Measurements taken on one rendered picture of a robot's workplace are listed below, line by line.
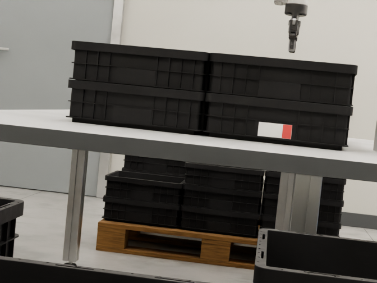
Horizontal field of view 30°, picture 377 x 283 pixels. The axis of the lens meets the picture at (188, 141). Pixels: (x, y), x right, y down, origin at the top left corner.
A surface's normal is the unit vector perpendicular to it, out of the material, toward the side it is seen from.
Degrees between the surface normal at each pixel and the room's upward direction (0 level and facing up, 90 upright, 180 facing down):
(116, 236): 90
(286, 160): 90
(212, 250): 90
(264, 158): 90
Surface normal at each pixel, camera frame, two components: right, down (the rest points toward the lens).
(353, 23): -0.11, 0.04
